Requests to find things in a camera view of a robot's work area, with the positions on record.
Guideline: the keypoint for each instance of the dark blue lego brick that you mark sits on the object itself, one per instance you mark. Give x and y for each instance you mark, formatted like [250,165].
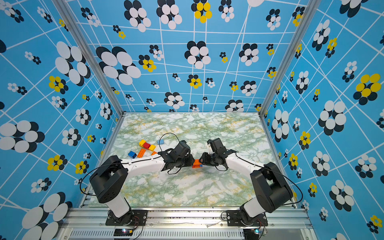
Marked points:
[132,154]

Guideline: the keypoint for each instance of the aluminium corner post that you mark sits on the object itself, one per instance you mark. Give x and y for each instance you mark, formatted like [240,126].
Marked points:
[69,19]
[289,54]

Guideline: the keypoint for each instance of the right aluminium corner post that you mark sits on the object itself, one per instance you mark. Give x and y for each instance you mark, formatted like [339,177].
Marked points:
[289,54]

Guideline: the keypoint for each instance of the left aluminium corner post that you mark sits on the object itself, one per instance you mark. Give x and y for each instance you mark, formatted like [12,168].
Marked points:
[69,19]

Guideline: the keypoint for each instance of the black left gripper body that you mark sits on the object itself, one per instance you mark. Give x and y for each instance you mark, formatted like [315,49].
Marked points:
[188,161]

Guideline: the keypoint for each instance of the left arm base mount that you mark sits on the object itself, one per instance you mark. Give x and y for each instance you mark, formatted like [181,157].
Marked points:
[131,218]

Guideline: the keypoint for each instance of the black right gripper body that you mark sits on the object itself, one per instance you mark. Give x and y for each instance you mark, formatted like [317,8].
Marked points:
[210,159]

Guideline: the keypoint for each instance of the yellow square lego brick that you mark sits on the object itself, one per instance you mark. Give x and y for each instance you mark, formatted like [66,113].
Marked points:
[141,143]

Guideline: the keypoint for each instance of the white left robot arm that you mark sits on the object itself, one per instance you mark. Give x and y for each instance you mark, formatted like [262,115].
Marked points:
[108,179]

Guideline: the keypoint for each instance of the red square lego brick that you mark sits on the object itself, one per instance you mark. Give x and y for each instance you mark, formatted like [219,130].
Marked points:
[146,146]

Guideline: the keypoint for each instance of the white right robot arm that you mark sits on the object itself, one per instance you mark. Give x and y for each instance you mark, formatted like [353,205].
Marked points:
[270,186]

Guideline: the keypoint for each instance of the light blue lego brick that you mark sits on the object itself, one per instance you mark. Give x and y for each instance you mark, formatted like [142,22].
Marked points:
[160,141]

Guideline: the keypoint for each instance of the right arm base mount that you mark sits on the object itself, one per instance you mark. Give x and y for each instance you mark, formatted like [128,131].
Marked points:
[238,218]

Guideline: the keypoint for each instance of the aluminium front rail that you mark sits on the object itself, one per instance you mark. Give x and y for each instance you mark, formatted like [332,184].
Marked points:
[206,223]

